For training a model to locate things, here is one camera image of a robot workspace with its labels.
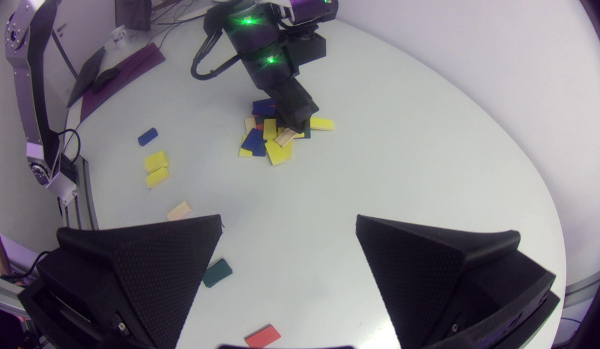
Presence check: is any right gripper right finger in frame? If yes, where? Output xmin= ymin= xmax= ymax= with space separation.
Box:
xmin=356 ymin=214 xmax=561 ymax=349

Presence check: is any black keyboard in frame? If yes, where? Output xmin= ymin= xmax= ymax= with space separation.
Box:
xmin=67 ymin=47 xmax=107 ymax=108

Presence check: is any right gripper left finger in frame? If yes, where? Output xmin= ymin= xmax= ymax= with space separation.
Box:
xmin=18 ymin=214 xmax=224 ymax=349

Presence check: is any black computer mouse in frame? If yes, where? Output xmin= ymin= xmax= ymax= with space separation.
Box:
xmin=92 ymin=67 xmax=120 ymax=95

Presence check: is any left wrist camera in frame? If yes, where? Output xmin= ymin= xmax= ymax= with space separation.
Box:
xmin=282 ymin=33 xmax=327 ymax=67

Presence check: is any white mug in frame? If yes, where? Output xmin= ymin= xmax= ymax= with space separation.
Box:
xmin=110 ymin=25 xmax=129 ymax=50

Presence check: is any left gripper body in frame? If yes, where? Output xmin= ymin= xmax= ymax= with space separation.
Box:
xmin=264 ymin=77 xmax=320 ymax=135

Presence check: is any dark mat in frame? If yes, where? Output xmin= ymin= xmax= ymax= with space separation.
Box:
xmin=79 ymin=42 xmax=166 ymax=123

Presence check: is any blue wooden block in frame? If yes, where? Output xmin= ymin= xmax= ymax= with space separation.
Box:
xmin=138 ymin=127 xmax=159 ymax=147
xmin=241 ymin=128 xmax=267 ymax=157
xmin=252 ymin=98 xmax=277 ymax=117

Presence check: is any dark screen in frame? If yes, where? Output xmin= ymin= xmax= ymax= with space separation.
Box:
xmin=114 ymin=0 xmax=152 ymax=32

